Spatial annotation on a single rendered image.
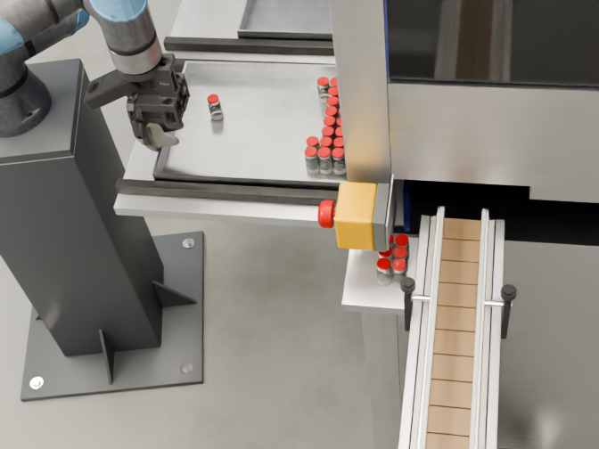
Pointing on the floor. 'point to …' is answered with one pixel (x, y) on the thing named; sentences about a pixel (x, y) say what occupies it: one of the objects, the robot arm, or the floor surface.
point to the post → (364, 44)
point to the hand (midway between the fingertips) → (154, 144)
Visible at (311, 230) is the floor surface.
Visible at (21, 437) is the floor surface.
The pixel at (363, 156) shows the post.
